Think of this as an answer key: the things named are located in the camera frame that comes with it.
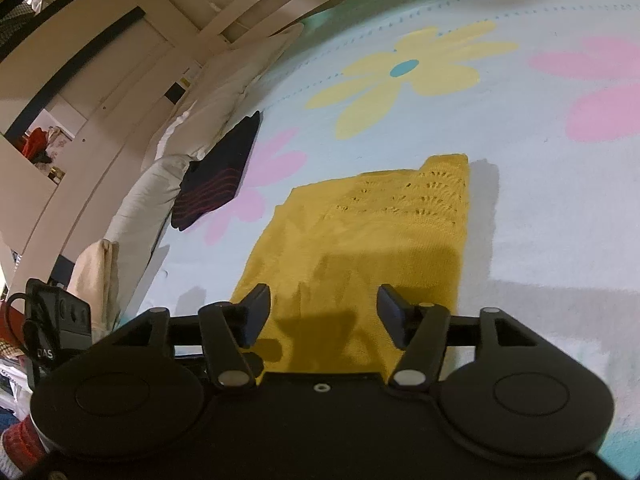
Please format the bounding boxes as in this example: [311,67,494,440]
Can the black cable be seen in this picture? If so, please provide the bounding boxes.
[4,292,32,348]

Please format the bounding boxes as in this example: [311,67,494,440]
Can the dark red-striped folded garment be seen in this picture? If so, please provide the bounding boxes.
[170,110,262,232]

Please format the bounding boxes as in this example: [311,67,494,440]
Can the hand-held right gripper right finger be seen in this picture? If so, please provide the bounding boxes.
[377,284,541,390]

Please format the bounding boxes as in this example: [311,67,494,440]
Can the white wardrobe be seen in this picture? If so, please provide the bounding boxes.
[0,0,236,286]

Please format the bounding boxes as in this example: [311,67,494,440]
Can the red cloth on shelf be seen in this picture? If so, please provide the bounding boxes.
[14,127,52,162]

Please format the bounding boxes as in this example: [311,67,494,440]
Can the floral printed blanket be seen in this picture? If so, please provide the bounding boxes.
[120,0,640,466]

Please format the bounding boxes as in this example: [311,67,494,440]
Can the large white pillow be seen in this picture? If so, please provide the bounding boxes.
[102,152,206,286]

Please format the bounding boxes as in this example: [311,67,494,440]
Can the small white pillow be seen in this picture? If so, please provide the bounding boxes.
[142,22,305,171]

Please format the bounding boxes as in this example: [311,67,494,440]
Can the cream folded towel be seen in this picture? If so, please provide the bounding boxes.
[66,239,122,333]

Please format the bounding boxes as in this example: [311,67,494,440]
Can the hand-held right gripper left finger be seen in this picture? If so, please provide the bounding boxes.
[107,284,271,392]

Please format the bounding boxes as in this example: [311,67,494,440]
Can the yellow knit garment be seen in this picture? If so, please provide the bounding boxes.
[229,153,472,377]

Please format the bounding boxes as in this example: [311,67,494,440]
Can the red knitted cloth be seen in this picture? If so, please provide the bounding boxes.
[0,417,47,480]

